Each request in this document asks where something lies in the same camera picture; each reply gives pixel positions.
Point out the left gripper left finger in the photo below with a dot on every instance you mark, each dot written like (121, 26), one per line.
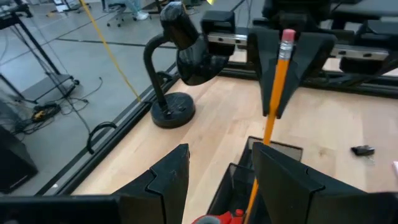
(168, 186)

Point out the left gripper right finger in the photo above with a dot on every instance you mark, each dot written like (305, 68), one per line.
(280, 186)

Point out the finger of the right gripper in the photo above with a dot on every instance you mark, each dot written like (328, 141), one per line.
(264, 62)
(304, 62)

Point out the yellow pencil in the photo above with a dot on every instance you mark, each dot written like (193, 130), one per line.
(280, 71)

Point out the black mesh desk organizer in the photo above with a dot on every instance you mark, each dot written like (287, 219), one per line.
(233, 186)

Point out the office chair base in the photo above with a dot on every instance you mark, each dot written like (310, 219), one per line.
(116, 17)

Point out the black desk lamp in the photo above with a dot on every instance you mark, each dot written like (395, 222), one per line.
(172, 110)

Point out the black binder clip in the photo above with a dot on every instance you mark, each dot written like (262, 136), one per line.
(362, 151)

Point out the pink sticky note pad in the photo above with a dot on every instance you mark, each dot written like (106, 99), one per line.
(395, 168)

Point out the person's white shoe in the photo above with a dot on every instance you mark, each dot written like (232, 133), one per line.
(142, 16)

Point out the person's leg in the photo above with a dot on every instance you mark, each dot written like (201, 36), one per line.
(133, 5)

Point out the black computer tower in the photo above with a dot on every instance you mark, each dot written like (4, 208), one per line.
(15, 165)

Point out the black rolling equipment stand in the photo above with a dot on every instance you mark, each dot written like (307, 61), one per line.
(46, 90)

